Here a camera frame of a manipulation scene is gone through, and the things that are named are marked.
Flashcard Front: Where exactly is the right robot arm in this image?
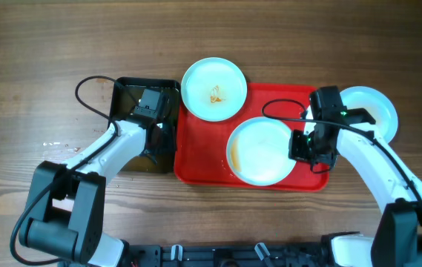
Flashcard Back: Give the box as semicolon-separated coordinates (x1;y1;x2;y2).
289;121;422;267

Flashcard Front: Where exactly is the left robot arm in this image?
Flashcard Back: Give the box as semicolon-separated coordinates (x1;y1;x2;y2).
10;119;177;266

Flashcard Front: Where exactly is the black water tray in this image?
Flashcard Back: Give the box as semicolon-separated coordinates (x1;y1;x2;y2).
109;77;181;174

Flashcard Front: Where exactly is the white plate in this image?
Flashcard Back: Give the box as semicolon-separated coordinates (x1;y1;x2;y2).
340;86;399;143
226;116;296;187
181;57;248;122

